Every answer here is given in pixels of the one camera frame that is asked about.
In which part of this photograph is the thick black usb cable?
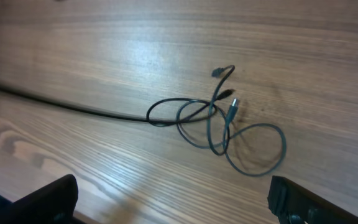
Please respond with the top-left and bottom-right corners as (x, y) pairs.
(175, 98), (288, 178)

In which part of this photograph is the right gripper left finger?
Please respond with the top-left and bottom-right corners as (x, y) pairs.
(0, 174), (79, 224)

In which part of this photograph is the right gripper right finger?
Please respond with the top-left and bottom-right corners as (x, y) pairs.
(267, 175), (358, 224)

